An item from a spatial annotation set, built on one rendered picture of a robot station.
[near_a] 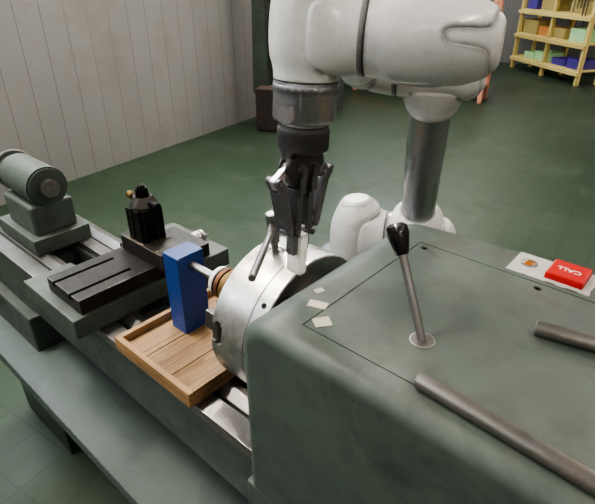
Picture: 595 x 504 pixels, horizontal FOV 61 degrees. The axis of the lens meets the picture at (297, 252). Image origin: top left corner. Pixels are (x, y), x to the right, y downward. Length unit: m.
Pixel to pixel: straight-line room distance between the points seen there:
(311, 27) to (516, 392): 0.51
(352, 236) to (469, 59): 1.03
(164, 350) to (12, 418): 1.41
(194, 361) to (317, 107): 0.77
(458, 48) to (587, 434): 0.46
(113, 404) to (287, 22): 1.32
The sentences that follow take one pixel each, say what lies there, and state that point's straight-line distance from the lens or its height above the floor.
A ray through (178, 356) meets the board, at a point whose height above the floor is 0.88.
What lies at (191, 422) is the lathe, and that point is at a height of 0.79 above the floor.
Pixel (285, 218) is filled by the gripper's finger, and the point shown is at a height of 1.39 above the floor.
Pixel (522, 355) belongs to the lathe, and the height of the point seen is 1.25.
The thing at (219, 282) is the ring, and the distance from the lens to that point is 1.13.
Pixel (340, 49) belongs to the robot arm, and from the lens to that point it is 0.66.
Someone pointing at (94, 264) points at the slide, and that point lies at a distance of 1.56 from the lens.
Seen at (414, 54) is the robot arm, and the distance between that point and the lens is 0.64.
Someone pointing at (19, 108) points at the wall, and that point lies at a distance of 4.85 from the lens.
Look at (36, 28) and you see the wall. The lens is 4.93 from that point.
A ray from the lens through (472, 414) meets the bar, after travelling 0.63.
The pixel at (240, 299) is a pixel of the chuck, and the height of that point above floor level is 1.18.
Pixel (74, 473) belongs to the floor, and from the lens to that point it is 2.31.
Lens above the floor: 1.71
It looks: 29 degrees down
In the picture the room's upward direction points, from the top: straight up
